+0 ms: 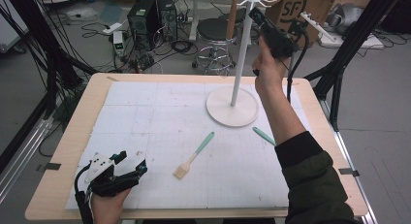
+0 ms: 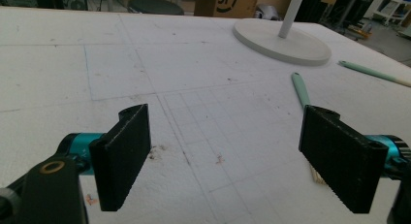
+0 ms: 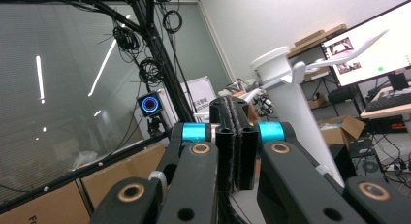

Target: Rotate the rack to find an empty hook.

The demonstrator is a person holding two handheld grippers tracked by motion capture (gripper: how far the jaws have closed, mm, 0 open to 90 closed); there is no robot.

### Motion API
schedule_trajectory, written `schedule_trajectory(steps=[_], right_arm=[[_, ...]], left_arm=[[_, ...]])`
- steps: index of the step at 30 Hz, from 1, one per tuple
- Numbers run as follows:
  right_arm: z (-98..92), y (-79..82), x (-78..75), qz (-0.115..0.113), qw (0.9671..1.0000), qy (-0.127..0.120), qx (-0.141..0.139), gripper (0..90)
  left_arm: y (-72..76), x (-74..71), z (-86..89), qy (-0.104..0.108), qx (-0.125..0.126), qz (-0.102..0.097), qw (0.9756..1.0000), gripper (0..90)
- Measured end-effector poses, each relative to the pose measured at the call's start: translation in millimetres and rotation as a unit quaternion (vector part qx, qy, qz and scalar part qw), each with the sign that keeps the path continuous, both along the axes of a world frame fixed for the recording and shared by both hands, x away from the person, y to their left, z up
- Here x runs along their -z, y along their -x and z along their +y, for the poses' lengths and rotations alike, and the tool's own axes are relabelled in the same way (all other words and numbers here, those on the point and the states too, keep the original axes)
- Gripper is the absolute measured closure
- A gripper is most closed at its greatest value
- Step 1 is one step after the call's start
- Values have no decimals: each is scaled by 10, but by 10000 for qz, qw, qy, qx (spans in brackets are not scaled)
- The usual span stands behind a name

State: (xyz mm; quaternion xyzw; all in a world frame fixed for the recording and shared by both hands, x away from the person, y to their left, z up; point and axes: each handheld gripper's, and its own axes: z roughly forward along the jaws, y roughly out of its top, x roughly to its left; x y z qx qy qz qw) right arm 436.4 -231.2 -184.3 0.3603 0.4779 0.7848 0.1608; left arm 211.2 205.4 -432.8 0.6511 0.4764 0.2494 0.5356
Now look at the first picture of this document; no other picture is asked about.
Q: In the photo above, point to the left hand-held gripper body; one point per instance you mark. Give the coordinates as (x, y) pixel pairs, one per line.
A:
(103, 178)

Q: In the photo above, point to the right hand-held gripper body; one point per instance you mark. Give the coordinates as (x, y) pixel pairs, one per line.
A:
(279, 43)

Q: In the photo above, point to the white rack stand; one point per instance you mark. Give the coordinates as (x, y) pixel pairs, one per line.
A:
(240, 72)

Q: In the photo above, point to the person's left hand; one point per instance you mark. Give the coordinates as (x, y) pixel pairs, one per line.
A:
(106, 208)

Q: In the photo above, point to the person's right hand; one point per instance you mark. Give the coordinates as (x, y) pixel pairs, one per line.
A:
(268, 72)

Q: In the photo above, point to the black round stool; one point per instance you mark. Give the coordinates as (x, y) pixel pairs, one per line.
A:
(211, 28)

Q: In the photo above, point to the white grid foam mat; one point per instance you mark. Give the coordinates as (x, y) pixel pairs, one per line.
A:
(161, 120)

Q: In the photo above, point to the cardboard box with black logo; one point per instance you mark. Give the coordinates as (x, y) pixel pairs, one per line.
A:
(323, 10)

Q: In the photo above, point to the black tape strip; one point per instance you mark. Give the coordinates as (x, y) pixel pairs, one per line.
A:
(349, 172)
(48, 166)

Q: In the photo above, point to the grey bag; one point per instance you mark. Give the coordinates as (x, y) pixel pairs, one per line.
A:
(347, 14)

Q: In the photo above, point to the white flat board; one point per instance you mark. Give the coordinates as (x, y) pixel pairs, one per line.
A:
(355, 42)

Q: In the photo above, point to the black computer tower green label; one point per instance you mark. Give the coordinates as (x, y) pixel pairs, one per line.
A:
(142, 23)

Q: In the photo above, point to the white device with green display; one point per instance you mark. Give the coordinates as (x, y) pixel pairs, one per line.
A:
(118, 39)

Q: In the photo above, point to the white power strip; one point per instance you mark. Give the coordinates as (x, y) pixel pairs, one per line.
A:
(112, 28)

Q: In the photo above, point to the blue-green floor mat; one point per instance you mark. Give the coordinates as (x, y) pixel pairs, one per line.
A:
(111, 14)

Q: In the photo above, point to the white desk frame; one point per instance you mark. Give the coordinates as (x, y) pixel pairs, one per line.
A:
(194, 17)

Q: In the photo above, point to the aluminium rail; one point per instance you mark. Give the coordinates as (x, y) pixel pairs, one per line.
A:
(341, 143)
(22, 159)

